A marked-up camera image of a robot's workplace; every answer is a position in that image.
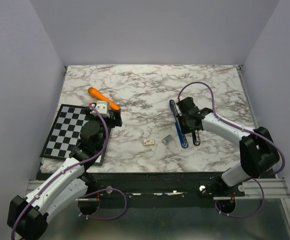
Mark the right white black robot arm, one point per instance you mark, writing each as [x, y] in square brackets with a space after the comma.
[256, 148]

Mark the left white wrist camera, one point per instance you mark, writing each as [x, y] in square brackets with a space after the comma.
[102, 107]

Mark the black stapler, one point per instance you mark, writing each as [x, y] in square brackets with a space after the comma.
[196, 138]

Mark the staple tray with staples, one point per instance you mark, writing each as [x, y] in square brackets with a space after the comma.
[167, 139]

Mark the white staple box sleeve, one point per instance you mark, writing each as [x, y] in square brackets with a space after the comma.
[148, 142]

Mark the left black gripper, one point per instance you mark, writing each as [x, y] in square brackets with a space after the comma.
[116, 122]

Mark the aluminium frame rail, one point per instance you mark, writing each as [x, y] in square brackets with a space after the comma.
[273, 188]

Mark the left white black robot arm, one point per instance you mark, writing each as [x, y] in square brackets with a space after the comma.
[29, 216]

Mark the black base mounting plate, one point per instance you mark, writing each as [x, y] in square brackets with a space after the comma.
[155, 190]

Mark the blue stapler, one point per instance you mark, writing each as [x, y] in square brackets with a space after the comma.
[182, 138]

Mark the orange plastic cylinder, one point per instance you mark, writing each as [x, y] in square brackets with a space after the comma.
[96, 94]

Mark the black white checkerboard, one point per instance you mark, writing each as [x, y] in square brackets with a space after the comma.
[74, 135]

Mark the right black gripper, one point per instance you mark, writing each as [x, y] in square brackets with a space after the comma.
[186, 130]

